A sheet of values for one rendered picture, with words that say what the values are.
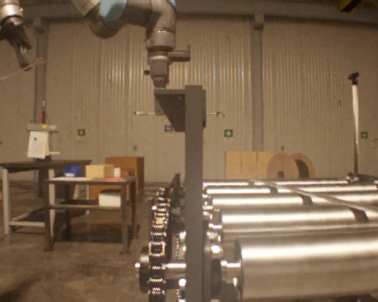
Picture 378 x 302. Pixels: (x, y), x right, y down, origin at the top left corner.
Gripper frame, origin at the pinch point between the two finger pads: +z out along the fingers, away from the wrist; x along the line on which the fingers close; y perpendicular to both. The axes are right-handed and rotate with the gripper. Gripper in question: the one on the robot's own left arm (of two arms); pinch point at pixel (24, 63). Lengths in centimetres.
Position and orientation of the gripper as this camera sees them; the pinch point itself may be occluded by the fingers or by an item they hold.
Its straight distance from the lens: 122.9
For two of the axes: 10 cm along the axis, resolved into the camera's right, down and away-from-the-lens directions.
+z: 4.0, 9.1, -1.0
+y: 9.1, -4.0, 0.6
